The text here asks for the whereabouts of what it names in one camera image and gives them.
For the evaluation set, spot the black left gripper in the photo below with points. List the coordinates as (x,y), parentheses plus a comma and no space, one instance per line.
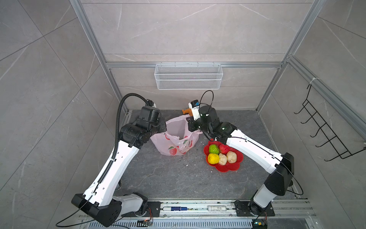
(160,120)

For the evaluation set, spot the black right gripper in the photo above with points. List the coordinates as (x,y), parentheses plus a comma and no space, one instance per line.
(191,122)

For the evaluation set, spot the green fake fruit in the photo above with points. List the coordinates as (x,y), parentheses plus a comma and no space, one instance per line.
(214,149)

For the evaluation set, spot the pink plastic bag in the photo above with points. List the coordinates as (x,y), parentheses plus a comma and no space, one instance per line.
(177,140)

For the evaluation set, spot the beige fake bun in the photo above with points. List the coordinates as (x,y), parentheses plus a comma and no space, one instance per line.
(231,157)
(222,159)

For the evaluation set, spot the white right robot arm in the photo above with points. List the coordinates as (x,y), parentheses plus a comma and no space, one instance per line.
(279,167)

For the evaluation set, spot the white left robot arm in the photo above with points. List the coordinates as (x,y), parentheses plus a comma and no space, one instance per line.
(99,201)

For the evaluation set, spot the orange toy fruit with loop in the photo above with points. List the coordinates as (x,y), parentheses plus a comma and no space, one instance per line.
(187,112)

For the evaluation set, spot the blue marker pen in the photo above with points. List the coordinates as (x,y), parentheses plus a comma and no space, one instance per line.
(178,208)

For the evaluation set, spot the white wire mesh basket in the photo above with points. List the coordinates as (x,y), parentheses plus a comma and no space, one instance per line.
(188,76)

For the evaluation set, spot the white tube on rail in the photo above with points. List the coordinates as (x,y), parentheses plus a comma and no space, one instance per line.
(216,208)

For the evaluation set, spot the black wire hook rack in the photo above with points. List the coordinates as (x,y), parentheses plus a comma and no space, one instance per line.
(323,127)

